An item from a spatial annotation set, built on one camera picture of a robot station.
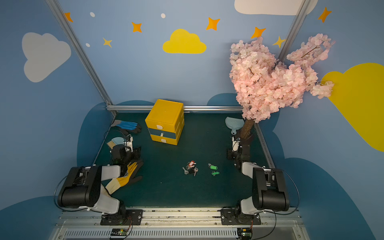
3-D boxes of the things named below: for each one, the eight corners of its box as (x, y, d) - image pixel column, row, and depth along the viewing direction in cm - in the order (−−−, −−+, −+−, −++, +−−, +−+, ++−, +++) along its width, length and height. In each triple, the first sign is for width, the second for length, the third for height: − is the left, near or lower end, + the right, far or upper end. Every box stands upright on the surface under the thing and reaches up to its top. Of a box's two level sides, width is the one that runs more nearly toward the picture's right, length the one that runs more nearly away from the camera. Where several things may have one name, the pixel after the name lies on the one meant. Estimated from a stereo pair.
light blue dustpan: (227, 134, 111) (228, 132, 109) (224, 119, 121) (225, 116, 119) (246, 134, 111) (247, 132, 109) (241, 119, 121) (242, 116, 119)
